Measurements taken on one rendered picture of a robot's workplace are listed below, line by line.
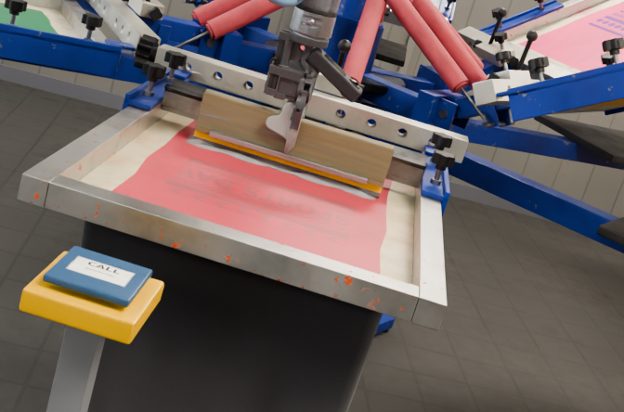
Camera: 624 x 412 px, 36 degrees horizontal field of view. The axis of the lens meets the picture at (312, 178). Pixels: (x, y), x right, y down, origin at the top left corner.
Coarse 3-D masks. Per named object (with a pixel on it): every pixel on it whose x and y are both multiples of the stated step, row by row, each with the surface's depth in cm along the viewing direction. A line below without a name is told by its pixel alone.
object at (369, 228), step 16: (288, 176) 174; (320, 192) 170; (336, 192) 173; (384, 192) 182; (368, 208) 169; (384, 208) 172; (256, 224) 146; (272, 224) 148; (352, 224) 159; (368, 224) 161; (384, 224) 164; (272, 240) 141; (288, 240) 143; (304, 240) 145; (320, 240) 147; (352, 240) 151; (368, 240) 153; (336, 256) 143; (352, 256) 144; (368, 256) 146
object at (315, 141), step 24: (216, 96) 174; (216, 120) 175; (240, 120) 175; (264, 120) 174; (264, 144) 175; (312, 144) 174; (336, 144) 174; (360, 144) 173; (384, 144) 174; (360, 168) 174; (384, 168) 174
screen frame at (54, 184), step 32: (96, 128) 156; (128, 128) 163; (64, 160) 137; (96, 160) 148; (32, 192) 128; (64, 192) 128; (96, 192) 129; (416, 192) 184; (128, 224) 128; (160, 224) 128; (192, 224) 128; (416, 224) 163; (224, 256) 128; (256, 256) 127; (288, 256) 127; (320, 256) 130; (416, 256) 147; (320, 288) 127; (352, 288) 127; (384, 288) 126; (416, 288) 129; (416, 320) 127
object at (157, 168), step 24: (168, 144) 172; (144, 168) 156; (168, 168) 159; (240, 168) 170; (264, 168) 174; (120, 192) 142; (144, 192) 145; (168, 192) 148; (216, 216) 144; (240, 216) 147
